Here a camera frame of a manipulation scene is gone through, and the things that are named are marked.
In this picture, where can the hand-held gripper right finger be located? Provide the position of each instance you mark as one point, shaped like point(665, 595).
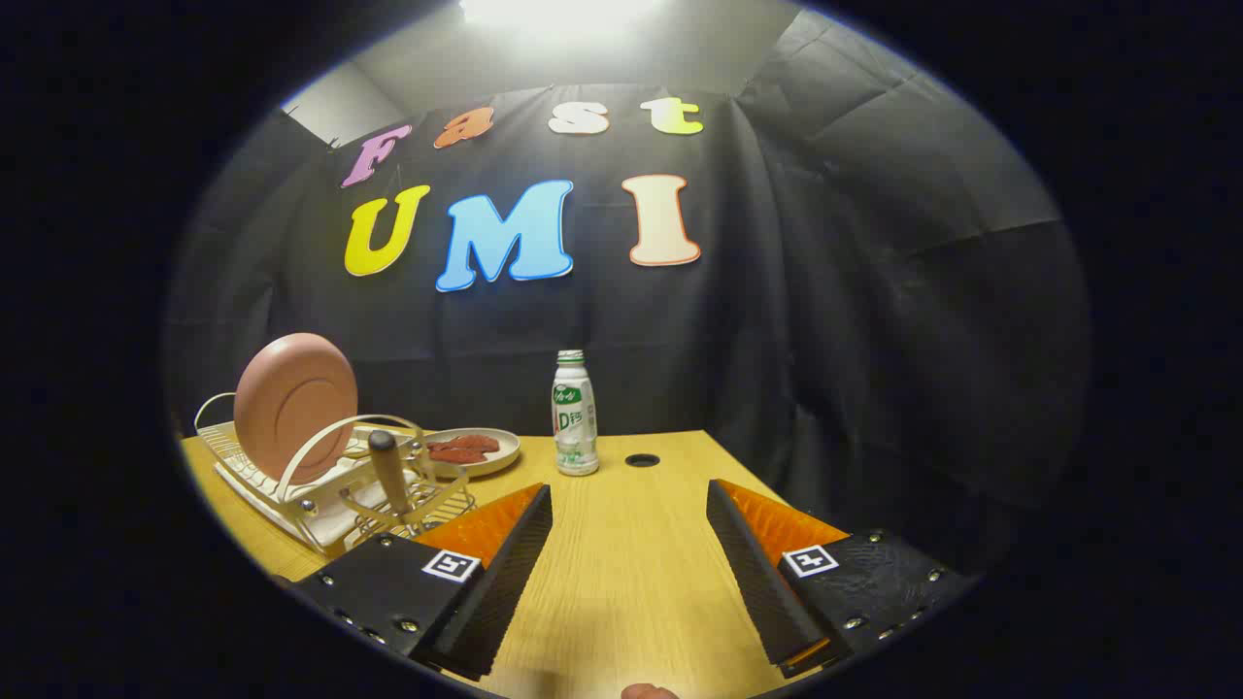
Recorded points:
point(757, 582)

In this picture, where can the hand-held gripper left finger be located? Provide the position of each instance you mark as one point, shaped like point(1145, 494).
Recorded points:
point(510, 582)

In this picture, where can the pink plate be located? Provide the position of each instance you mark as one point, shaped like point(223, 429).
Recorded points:
point(291, 398)

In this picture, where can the beige plate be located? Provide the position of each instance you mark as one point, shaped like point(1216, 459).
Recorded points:
point(505, 454)

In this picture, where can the red meat slice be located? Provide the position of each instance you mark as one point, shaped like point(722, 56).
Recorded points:
point(454, 454)
point(478, 442)

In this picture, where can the white green drink bottle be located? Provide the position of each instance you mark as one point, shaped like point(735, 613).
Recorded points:
point(575, 427)

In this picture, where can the black backdrop cloth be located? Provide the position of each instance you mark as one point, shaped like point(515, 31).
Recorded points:
point(825, 291)

